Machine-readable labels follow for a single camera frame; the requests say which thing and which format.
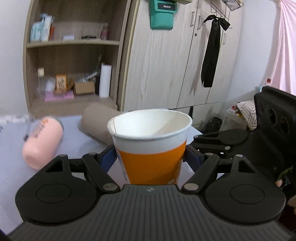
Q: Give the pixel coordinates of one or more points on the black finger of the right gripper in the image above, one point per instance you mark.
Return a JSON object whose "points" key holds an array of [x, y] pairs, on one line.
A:
{"points": [[223, 143]]}

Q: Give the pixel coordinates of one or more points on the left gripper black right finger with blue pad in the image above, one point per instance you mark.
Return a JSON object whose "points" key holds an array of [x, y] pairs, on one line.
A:
{"points": [[233, 189]]}

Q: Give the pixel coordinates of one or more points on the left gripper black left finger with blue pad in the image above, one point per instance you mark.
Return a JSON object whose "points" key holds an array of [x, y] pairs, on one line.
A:
{"points": [[67, 189]]}

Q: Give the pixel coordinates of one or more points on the orange and white paper cup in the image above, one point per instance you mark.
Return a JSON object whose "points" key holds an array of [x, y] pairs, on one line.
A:
{"points": [[150, 144]]}

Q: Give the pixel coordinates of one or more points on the brown paper cup lying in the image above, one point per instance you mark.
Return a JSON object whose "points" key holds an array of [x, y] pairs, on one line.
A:
{"points": [[94, 122]]}

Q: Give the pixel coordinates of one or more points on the white tablecloth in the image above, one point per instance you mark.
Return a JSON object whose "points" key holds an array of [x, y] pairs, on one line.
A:
{"points": [[15, 171]]}

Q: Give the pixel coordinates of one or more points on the pink bottle lying down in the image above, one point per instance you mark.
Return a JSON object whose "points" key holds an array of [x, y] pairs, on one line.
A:
{"points": [[42, 143]]}

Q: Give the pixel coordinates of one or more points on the pink curtain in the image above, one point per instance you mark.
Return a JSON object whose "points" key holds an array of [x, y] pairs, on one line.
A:
{"points": [[280, 69]]}

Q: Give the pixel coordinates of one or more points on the black ribbon bow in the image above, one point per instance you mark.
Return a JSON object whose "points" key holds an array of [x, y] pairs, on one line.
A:
{"points": [[212, 51]]}

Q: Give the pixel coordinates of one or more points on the light wood wardrobe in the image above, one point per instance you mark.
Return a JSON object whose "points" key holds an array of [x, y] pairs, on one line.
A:
{"points": [[162, 68]]}

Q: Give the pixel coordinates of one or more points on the pink flat box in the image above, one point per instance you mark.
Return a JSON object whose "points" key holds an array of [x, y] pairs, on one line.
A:
{"points": [[52, 97]]}

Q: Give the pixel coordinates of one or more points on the small cardboard box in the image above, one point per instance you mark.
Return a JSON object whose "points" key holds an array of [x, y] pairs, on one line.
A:
{"points": [[82, 88]]}

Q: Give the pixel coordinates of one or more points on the clear bottle beige cap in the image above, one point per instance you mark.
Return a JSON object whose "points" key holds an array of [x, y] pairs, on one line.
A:
{"points": [[41, 89]]}

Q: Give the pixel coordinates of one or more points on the orange small box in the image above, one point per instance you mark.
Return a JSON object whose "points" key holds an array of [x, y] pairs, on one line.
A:
{"points": [[61, 84]]}

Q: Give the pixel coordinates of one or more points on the white paper towel roll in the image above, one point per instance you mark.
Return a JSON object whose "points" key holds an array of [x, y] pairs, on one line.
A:
{"points": [[105, 79]]}

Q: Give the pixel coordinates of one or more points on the wooden open shelf unit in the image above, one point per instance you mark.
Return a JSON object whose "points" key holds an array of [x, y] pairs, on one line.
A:
{"points": [[76, 48]]}

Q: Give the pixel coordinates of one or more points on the teal hanging pouch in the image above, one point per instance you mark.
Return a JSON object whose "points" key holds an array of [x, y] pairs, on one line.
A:
{"points": [[162, 14]]}

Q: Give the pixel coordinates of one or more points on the small pink bottle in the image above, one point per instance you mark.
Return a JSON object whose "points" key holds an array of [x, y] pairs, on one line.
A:
{"points": [[104, 32]]}

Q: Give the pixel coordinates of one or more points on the light blue pump bottle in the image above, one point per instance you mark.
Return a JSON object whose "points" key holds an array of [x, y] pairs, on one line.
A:
{"points": [[36, 29]]}

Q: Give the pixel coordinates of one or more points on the white tube bottle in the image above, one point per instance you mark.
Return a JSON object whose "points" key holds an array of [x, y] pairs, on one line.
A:
{"points": [[46, 28]]}

